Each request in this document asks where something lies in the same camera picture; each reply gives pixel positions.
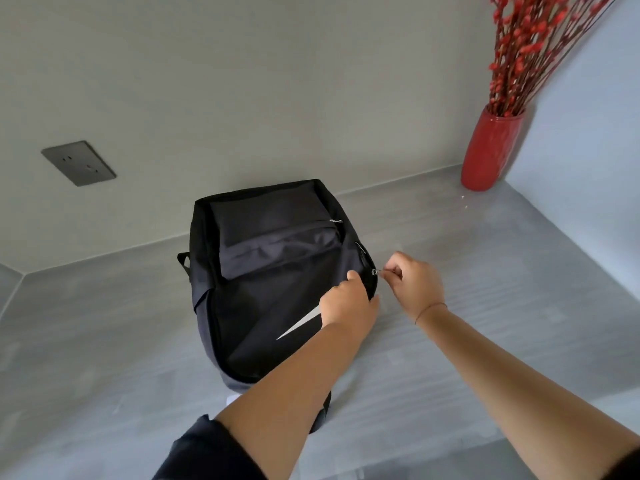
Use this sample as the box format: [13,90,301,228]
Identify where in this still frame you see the red string bracelet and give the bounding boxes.
[413,301,449,325]

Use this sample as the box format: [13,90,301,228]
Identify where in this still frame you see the red berry branches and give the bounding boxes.
[487,0,621,118]

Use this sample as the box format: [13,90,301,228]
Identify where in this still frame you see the red vase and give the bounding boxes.
[459,105,526,192]

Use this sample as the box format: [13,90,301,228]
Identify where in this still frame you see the grey wall socket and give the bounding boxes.
[41,140,117,187]

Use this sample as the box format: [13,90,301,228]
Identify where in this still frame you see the person's right hand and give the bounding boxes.
[378,251,447,325]

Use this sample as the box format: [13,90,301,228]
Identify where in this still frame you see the person's black top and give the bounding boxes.
[152,414,640,480]

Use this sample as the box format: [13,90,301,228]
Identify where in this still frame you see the person's left hand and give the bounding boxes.
[319,269,381,341]

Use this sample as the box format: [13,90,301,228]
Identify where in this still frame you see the black backpack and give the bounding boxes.
[177,178,379,435]

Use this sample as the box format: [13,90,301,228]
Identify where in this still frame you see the person's left forearm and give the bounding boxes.
[215,324,366,480]

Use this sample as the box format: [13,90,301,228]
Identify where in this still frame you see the person's right forearm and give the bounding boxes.
[415,303,640,480]

